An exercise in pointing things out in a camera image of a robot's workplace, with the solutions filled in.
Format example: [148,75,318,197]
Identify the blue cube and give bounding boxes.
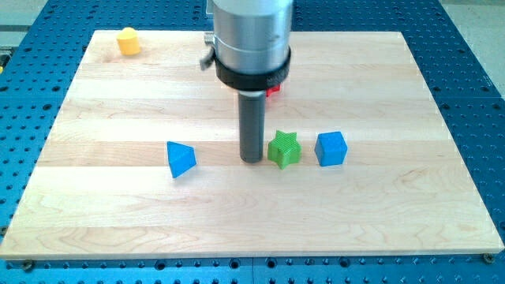
[314,132,348,166]

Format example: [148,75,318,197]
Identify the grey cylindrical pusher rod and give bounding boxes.
[238,91,266,163]

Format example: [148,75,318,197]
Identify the green star block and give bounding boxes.
[267,130,301,170]

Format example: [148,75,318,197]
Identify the wooden board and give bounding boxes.
[1,30,503,260]

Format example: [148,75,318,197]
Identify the board clamp screw left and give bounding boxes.
[21,260,36,272]

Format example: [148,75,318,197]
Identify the board clamp screw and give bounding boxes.
[482,253,496,264]
[21,260,36,272]

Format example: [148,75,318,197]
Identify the red block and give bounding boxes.
[266,84,281,97]

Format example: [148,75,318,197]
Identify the blue triangular prism block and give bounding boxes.
[166,141,196,178]

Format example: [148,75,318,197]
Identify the board clamp screw right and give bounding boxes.
[482,253,496,264]

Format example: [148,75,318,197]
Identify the yellow cylinder block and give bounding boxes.
[116,27,141,56]

